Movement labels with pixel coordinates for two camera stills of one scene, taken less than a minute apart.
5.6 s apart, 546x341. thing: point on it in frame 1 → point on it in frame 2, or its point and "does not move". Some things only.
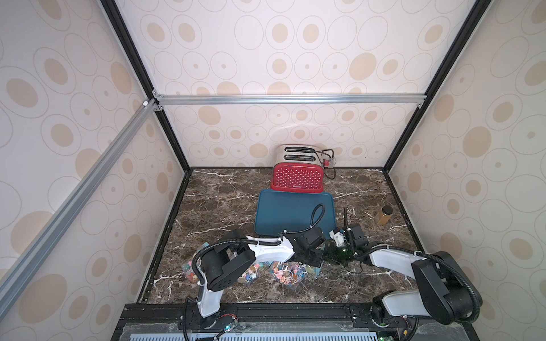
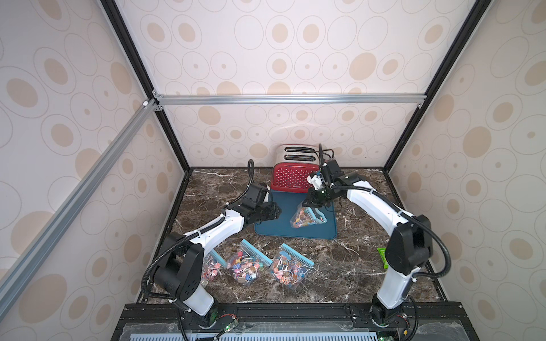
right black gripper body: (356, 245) → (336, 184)
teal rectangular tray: (289, 211) does not move
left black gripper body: (313, 257) → (266, 212)
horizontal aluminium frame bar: (290, 100) does not move
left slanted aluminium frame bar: (12, 283) does not move
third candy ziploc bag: (288, 273) does not move
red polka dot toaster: (298, 168) does not move
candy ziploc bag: (314, 271) → (306, 216)
